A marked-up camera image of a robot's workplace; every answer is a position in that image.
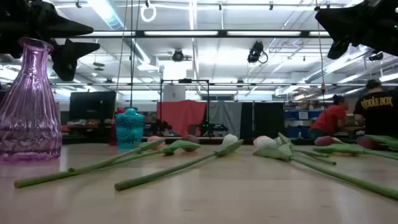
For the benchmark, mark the black stand frame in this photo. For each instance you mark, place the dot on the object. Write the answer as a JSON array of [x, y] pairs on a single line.
[[185, 81]]

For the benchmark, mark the black ceiling speaker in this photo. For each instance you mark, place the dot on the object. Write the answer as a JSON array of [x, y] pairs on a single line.
[[376, 57]]

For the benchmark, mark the black monitor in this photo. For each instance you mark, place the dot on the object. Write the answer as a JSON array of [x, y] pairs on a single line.
[[92, 105]]

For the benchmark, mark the grey cloth screen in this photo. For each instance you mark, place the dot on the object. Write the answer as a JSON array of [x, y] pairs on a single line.
[[225, 115]]

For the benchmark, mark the person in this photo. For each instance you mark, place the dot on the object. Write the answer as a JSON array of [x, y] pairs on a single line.
[[377, 115], [328, 121]]

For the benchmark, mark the black aluminium table frame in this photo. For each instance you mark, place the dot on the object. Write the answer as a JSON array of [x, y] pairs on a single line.
[[208, 141]]

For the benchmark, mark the black overhead light bar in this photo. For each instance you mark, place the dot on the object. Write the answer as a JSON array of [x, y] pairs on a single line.
[[222, 33]]

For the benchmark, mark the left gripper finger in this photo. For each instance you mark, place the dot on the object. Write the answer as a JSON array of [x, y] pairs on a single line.
[[46, 25], [66, 56]]

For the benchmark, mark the red glass vase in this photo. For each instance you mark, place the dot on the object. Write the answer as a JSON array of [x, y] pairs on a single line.
[[112, 135]]

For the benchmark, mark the round black ceiling camera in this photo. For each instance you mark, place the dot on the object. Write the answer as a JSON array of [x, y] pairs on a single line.
[[178, 56]]

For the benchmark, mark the teal glass vase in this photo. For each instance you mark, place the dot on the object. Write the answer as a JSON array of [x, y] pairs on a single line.
[[130, 127]]

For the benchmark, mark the purple ribbed glass vase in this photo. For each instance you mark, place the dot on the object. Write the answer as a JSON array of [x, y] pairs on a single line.
[[29, 109]]

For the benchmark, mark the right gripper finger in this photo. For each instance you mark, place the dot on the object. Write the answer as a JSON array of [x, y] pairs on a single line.
[[348, 23], [338, 49]]

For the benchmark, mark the pink artificial tulip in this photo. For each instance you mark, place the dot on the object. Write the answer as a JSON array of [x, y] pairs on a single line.
[[151, 138]]

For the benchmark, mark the background black robot arm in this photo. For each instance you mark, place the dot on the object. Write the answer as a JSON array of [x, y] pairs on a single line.
[[206, 127], [161, 128]]

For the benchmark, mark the blue storage bin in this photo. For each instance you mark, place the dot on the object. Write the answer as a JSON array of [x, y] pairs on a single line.
[[292, 115]]

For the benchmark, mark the red cloth screen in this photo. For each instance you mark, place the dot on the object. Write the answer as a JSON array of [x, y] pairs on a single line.
[[182, 115]]

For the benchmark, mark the dark red artificial tulip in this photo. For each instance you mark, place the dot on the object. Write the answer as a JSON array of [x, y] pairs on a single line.
[[190, 139], [325, 141], [368, 143]]

